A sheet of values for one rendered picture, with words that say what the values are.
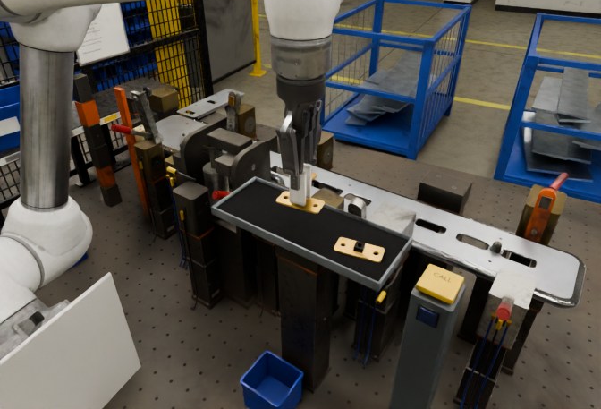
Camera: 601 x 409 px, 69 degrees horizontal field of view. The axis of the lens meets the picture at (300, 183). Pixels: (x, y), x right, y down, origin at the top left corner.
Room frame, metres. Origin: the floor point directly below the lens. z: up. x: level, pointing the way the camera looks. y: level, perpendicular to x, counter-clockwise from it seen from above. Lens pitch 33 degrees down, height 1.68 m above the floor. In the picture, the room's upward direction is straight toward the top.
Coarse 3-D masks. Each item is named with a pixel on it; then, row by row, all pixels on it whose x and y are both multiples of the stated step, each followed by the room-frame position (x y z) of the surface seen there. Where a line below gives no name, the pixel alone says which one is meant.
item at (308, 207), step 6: (288, 192) 0.68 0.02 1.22; (282, 198) 0.66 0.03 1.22; (288, 198) 0.66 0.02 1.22; (306, 198) 0.66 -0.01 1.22; (312, 198) 0.66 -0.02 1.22; (288, 204) 0.64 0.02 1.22; (294, 204) 0.64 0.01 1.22; (306, 204) 0.64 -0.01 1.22; (312, 204) 0.64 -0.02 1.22; (318, 204) 0.64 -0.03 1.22; (324, 204) 0.65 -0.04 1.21; (306, 210) 0.63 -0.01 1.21; (312, 210) 0.63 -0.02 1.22; (318, 210) 0.63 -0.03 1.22
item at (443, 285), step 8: (424, 272) 0.53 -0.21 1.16; (432, 272) 0.53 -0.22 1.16; (440, 272) 0.53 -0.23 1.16; (448, 272) 0.53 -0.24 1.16; (424, 280) 0.51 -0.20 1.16; (432, 280) 0.51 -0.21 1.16; (440, 280) 0.51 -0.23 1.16; (448, 280) 0.51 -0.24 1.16; (456, 280) 0.51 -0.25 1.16; (416, 288) 0.50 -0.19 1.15; (424, 288) 0.50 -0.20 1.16; (432, 288) 0.49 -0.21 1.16; (440, 288) 0.49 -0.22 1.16; (448, 288) 0.49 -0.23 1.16; (456, 288) 0.49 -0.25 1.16; (440, 296) 0.48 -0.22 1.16; (448, 296) 0.48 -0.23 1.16
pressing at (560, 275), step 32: (160, 128) 1.40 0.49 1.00; (192, 128) 1.40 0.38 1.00; (352, 192) 1.00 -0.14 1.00; (384, 192) 1.00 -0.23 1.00; (448, 224) 0.86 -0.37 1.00; (480, 224) 0.86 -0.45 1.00; (448, 256) 0.74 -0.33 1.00; (480, 256) 0.74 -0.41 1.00; (544, 256) 0.74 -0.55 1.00; (576, 256) 0.75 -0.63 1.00; (544, 288) 0.65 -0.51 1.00; (576, 288) 0.65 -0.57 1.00
